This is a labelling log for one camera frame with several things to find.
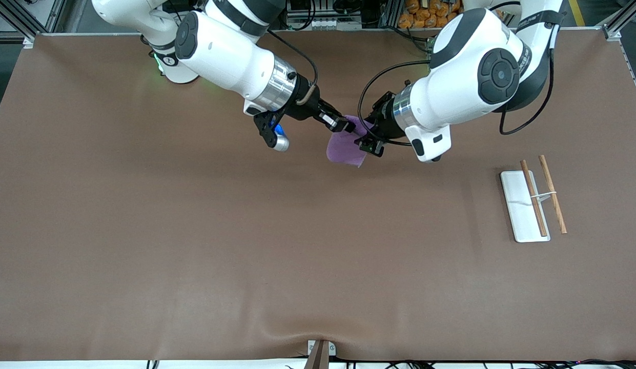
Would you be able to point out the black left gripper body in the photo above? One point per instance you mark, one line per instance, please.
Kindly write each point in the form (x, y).
(383, 124)

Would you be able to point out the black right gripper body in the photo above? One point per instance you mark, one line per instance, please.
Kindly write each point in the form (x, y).
(307, 107)

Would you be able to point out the purple and grey towel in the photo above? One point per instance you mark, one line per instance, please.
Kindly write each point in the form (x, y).
(343, 151)

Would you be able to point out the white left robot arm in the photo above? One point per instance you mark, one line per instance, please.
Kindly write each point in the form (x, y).
(466, 87)

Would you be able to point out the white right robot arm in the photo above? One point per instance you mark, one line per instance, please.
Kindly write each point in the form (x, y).
(220, 51)

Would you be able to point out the white rack with wooden bars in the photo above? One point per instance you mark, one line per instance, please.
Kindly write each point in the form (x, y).
(520, 210)

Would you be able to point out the white terminal strip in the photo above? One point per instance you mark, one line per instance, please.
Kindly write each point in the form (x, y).
(333, 23)

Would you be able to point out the orange snack bags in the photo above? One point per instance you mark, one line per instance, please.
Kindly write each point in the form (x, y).
(425, 18)

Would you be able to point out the front camera pole with bracket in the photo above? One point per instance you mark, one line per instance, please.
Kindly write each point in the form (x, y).
(320, 359)

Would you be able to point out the aluminium frame profile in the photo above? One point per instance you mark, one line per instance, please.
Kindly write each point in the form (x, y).
(622, 20)
(20, 18)

